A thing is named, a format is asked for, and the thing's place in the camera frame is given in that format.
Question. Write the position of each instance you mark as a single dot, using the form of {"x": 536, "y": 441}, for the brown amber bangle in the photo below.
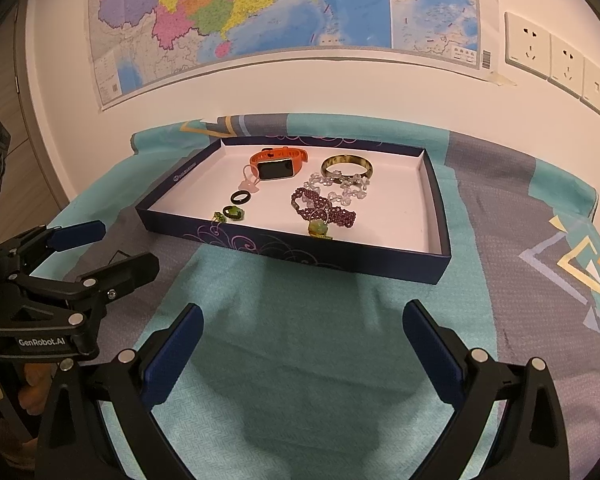
{"x": 366, "y": 166}

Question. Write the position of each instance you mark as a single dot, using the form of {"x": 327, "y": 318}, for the white wall socket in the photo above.
{"x": 527, "y": 42}
{"x": 566, "y": 66}

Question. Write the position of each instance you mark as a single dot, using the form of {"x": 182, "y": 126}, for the dark blue shallow cardboard box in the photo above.
{"x": 390, "y": 210}

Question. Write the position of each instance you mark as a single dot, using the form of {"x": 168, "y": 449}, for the teal grey printed tablecloth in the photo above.
{"x": 505, "y": 260}

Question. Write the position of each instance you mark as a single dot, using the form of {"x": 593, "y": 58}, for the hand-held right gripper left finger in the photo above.
{"x": 175, "y": 355}

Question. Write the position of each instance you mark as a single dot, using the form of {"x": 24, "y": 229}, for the clear tape strip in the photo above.
{"x": 501, "y": 79}

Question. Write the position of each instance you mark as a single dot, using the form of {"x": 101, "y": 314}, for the person's left hand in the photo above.
{"x": 35, "y": 385}

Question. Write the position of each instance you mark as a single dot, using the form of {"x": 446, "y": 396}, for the beige cabinet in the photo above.
{"x": 35, "y": 160}

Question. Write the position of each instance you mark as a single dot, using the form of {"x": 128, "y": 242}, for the white wall switch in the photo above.
{"x": 595, "y": 86}

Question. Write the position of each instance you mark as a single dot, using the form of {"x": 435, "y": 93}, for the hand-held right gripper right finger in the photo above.
{"x": 432, "y": 350}

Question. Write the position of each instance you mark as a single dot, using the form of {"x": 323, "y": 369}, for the colourful wall map poster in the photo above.
{"x": 230, "y": 10}

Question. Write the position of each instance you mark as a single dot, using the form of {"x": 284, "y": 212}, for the orange smart watch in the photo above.
{"x": 275, "y": 169}

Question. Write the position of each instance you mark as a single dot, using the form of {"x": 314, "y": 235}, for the green amber stone pendant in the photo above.
{"x": 319, "y": 229}

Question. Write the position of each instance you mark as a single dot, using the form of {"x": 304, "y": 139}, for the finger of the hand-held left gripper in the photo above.
{"x": 80, "y": 234}
{"x": 130, "y": 272}

